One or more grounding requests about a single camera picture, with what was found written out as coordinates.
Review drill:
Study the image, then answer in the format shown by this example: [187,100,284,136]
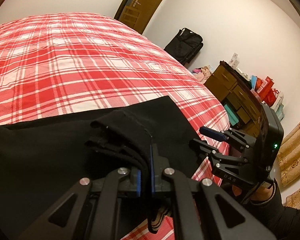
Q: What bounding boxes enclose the person's right hand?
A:
[250,184,275,202]

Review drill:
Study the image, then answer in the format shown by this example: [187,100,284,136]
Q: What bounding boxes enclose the brown wooden door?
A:
[114,0,162,34]

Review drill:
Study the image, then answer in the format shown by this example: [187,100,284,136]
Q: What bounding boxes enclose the beige patterned curtain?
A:
[277,122,300,209]

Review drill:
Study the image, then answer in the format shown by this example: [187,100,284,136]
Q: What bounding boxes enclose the dark wooden dresser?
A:
[205,61,261,137]

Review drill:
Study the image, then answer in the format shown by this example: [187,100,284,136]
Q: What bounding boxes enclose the teal box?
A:
[224,103,239,126]

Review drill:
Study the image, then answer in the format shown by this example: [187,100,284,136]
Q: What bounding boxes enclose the black-sleeved right forearm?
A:
[243,181,300,239]

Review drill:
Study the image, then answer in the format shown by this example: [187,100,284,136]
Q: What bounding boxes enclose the black pants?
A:
[0,96,199,239]

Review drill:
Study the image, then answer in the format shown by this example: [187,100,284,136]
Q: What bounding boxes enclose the red gift bag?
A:
[254,77,279,107]

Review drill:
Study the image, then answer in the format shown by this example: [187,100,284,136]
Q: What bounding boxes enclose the pink clothes pile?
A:
[192,66,212,84]

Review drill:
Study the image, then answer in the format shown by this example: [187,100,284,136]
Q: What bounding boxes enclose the red white plaid bedsheet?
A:
[0,12,229,239]

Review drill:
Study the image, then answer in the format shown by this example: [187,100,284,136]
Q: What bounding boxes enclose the black suitcase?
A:
[164,28,204,66]

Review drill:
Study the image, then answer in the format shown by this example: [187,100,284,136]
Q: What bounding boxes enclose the white box on dresser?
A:
[228,53,239,69]

